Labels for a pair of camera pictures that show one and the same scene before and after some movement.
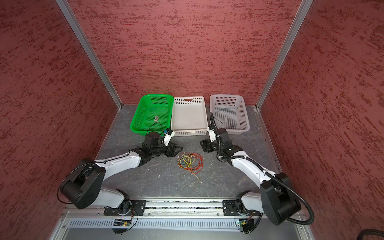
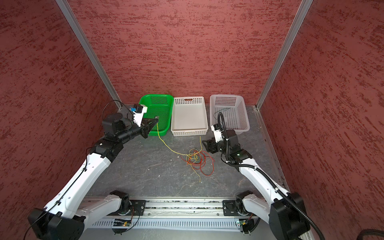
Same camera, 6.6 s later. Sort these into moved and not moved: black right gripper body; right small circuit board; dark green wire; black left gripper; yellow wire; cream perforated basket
Moved: black left gripper; yellow wire
Not moved: right small circuit board; cream perforated basket; dark green wire; black right gripper body
